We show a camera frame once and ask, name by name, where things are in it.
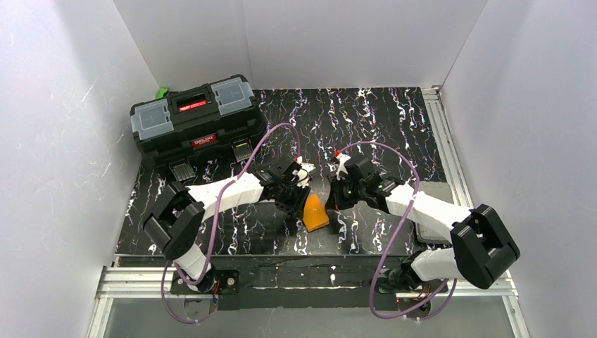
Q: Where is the grey pad at right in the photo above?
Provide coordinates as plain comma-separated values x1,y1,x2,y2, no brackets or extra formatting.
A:
414,181,454,245

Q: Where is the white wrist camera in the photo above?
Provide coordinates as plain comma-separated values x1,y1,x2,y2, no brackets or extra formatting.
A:
291,163,315,187
332,151,351,180

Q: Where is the green object behind toolbox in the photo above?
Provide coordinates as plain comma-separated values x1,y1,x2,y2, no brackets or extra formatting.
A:
156,88,169,99

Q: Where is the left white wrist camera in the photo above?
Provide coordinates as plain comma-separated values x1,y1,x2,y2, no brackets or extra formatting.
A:
291,163,315,187

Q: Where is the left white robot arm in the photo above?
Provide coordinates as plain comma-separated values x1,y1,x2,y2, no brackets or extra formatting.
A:
142,161,315,293

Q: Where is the aluminium frame rail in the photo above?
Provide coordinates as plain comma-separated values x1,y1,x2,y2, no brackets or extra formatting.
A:
422,86,530,337

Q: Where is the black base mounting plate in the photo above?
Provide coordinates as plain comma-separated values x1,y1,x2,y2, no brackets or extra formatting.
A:
144,253,467,311

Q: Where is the orange card holder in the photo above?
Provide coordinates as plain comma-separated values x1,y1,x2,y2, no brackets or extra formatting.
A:
302,194,330,232

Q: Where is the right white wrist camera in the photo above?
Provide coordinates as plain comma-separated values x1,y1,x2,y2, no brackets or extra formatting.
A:
332,151,351,180

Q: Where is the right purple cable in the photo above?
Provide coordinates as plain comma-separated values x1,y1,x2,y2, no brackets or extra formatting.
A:
333,142,458,321

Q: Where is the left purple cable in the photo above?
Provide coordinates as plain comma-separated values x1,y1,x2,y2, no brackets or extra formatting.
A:
161,123,304,325

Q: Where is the black toolbox with grey lids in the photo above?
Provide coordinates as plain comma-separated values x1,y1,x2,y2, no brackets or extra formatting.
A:
130,74,268,181

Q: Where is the purple cable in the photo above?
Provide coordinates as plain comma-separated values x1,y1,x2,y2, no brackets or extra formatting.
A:
161,123,304,325
333,142,458,321

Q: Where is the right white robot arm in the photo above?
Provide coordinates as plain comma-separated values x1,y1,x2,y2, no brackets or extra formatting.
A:
325,153,521,289

